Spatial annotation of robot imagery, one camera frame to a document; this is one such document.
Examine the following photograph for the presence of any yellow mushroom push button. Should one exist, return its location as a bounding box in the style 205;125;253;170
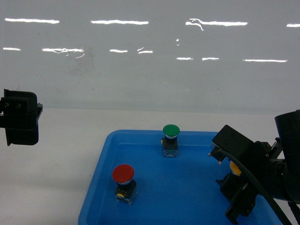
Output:
229;161;241;176

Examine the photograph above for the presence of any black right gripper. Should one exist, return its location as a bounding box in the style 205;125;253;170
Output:
215;137;285;225

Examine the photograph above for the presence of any green mushroom push button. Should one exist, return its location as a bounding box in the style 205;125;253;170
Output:
161;124;180;157

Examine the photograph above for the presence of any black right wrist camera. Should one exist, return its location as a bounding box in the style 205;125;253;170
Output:
209;125;254;163

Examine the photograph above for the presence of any red mushroom push button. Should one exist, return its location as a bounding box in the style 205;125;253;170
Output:
112;164;137;205

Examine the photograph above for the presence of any blue plastic tray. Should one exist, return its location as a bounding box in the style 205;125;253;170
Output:
78;129;282;225

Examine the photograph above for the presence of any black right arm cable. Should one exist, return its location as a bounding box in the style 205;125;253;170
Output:
217;149;300;225

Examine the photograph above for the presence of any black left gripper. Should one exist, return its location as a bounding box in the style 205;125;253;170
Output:
0;89;43;146

